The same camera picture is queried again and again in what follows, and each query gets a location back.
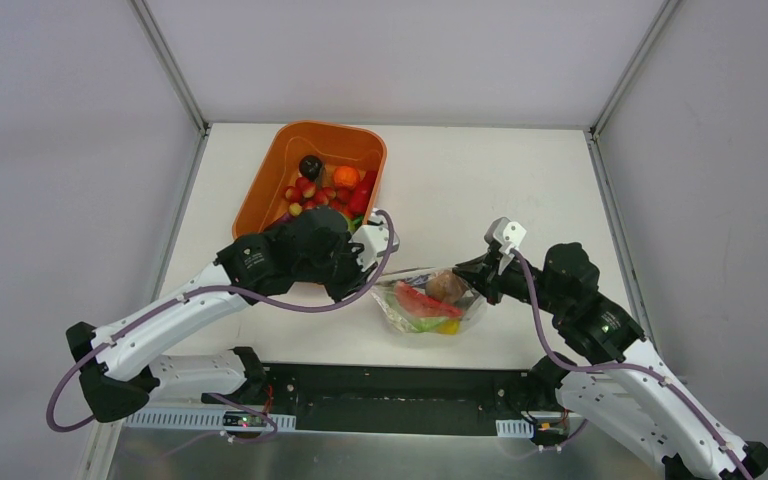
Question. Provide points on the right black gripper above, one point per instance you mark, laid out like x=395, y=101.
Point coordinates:
x=480, y=273

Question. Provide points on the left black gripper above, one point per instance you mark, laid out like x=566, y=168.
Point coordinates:
x=347, y=268

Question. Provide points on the beige toy bun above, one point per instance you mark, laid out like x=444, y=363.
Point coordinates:
x=445, y=287

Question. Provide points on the clear zip top bag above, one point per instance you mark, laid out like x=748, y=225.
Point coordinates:
x=472, y=303

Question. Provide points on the yellow toy corn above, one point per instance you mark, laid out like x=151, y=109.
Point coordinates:
x=449, y=327

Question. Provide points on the toy watermelon slice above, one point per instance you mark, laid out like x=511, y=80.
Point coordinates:
x=418, y=304

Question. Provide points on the white toy cauliflower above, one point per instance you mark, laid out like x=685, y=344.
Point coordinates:
x=412, y=324

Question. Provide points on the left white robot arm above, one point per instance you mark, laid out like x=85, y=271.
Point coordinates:
x=312, y=264

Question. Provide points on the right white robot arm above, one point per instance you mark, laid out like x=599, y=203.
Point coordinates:
x=624, y=388

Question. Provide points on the red toy chili pepper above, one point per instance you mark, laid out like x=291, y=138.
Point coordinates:
x=361, y=194

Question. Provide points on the orange toy tangerine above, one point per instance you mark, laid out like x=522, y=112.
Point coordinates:
x=346, y=177

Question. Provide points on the dark toy plum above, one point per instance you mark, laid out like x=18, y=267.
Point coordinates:
x=310, y=167

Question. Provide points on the orange plastic bin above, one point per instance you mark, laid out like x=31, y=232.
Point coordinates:
x=335, y=144

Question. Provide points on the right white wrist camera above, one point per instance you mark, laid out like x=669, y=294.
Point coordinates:
x=505, y=235

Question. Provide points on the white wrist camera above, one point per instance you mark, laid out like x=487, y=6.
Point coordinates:
x=505, y=235
x=375, y=240

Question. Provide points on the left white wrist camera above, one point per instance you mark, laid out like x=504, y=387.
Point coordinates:
x=375, y=240

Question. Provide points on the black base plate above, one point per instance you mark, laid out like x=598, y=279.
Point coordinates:
x=407, y=400

